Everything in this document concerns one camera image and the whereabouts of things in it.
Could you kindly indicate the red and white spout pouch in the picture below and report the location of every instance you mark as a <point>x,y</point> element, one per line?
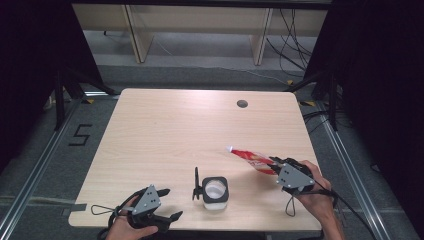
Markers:
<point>253,158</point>

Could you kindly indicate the yellow and black tape marker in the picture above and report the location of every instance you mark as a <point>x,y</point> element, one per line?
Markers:
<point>309,103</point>
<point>88,101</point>

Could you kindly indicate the round grey table grommet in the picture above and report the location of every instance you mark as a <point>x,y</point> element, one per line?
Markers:
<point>242,103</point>

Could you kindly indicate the black metal stand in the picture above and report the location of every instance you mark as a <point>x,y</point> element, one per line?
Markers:
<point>332,100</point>
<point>60,100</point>

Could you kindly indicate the clear jar with black lid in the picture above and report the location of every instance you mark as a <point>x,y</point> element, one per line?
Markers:
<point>215,190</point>

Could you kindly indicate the aluminium floor rail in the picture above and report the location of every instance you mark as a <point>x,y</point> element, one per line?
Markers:
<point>353,173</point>
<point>40,160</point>

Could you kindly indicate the grey tape strip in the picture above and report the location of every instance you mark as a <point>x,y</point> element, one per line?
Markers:
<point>75,208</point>

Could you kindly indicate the black curtain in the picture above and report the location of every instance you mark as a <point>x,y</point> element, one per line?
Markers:
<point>30,66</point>
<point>383,83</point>

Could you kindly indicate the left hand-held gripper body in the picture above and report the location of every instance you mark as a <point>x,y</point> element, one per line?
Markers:
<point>147,200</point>

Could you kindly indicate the person's left hand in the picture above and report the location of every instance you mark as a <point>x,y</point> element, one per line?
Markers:
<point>122,230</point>

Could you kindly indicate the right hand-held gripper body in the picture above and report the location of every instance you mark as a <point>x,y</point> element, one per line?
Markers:
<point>293,176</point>

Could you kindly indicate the person's right hand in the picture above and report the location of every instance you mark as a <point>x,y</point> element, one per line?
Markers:
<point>320,200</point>

